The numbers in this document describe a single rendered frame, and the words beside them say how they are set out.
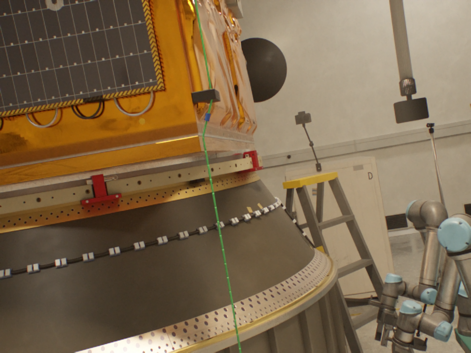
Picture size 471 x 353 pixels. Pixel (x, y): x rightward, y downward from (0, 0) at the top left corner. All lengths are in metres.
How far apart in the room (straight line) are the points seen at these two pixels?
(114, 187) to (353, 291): 4.39
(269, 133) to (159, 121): 8.22
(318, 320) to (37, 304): 1.05
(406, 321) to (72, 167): 1.41
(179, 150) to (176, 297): 0.50
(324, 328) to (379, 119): 7.81
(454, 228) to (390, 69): 7.95
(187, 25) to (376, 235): 4.51
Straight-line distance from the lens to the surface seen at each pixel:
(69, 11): 1.75
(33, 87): 1.77
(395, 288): 2.89
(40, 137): 1.80
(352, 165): 5.90
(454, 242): 2.25
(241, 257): 2.07
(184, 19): 1.74
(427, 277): 2.83
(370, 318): 3.75
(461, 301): 2.96
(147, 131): 1.69
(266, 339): 2.02
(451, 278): 2.46
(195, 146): 1.66
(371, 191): 5.93
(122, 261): 1.90
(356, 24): 10.13
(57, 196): 1.94
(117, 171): 2.00
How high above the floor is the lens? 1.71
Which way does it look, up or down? 3 degrees down
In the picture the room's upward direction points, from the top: 10 degrees counter-clockwise
